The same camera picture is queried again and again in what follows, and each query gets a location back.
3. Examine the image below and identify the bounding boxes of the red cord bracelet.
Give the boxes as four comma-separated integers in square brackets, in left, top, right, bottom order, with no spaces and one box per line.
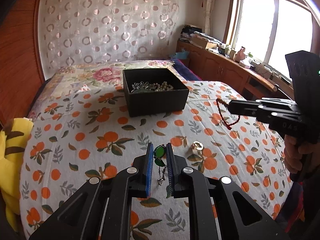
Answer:
[215,97,241,131]

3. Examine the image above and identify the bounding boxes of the green gem pendant necklace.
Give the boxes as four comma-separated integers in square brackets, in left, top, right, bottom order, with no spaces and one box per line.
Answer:
[153,144,168,186]

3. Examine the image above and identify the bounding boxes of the brown wooden bead bracelet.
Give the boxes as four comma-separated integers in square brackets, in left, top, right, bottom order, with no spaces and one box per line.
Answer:
[151,81,175,92]

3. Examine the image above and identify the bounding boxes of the silver hair comb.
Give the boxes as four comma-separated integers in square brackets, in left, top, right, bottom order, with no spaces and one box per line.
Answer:
[131,81,153,94]

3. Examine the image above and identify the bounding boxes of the black open jewelry box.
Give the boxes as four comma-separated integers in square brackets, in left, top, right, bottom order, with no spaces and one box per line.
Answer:
[123,68,189,117]

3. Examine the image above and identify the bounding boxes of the right hand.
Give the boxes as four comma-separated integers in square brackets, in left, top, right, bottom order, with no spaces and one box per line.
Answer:
[284,135,320,174]

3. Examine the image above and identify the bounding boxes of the pink figurine on sill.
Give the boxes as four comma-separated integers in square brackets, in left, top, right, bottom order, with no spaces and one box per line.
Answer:
[234,46,246,62]

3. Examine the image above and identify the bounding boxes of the wooden side cabinet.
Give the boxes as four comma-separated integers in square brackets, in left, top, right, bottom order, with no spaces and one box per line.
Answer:
[176,41,294,100]

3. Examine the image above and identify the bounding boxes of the blue blanket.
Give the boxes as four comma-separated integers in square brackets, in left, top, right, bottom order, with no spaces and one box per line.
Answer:
[171,59,202,81]

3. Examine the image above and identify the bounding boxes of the window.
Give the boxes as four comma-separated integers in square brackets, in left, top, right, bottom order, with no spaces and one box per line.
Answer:
[223,0,319,79]

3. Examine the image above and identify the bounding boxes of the cardboard box on cabinet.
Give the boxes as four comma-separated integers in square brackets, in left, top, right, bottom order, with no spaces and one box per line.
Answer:
[190,36,218,49]

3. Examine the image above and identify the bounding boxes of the teal tissue pack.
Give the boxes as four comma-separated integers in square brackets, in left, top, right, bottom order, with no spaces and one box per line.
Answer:
[169,49,189,60]

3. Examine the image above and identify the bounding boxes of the yellow plush toy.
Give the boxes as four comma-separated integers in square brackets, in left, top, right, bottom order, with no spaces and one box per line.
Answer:
[1,118,34,232]

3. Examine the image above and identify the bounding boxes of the side window curtain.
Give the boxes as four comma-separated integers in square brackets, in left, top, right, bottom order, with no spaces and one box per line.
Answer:
[202,0,215,35]

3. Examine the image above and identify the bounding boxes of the floral quilt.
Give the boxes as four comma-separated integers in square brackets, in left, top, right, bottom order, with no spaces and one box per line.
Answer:
[28,60,185,120]

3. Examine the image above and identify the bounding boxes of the pink circle sheer curtain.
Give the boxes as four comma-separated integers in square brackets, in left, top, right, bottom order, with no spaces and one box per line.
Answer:
[38,0,180,79]

